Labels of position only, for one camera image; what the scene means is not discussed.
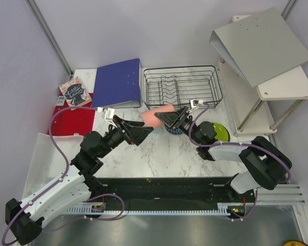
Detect small white label card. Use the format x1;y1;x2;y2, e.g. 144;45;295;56
56;96;65;106

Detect grey ring binder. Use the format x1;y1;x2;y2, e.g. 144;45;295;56
210;7;308;87

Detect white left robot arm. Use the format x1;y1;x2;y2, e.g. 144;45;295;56
4;115;153;245

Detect light blue cable duct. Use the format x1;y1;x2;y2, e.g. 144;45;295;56
62;203;230;216

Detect blue ring binder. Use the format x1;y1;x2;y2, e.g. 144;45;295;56
91;58;141;109

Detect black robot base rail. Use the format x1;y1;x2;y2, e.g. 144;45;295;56
91;177;255;212

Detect black wire dish rack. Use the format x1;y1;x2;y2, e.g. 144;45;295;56
143;65;223;109

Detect yellow object at corner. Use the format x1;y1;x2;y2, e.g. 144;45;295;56
283;240;307;246

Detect aluminium frame post left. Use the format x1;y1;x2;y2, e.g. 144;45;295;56
25;0;74;78

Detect blue patterned bowl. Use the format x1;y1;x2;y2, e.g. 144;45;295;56
165;126;184;135

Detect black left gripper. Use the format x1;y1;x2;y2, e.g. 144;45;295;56
98;115;153;158

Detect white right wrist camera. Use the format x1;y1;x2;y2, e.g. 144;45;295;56
189;99;204;111

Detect light blue cup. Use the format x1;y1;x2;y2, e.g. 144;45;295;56
152;127;164;134

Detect green plate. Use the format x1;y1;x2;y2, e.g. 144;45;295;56
213;122;230;142

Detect red folder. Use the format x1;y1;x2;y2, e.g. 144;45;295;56
49;109;95;136

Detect little women book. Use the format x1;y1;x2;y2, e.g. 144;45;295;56
59;77;92;111

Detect clear plastic sleeve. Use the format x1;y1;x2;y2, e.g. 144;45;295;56
22;133;83;198

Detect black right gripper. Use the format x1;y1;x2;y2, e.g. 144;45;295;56
155;106;202;145

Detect aluminium frame post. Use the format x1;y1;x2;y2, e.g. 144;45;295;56
25;0;74;78
281;0;297;20

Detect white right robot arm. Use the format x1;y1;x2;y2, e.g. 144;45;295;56
154;108;292;202

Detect white two-tier shelf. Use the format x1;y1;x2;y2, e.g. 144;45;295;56
219;15;308;136

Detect aluminium frame post right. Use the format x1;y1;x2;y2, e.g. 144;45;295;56
281;0;297;20

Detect pink cup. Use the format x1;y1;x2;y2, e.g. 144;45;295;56
142;104;175;130

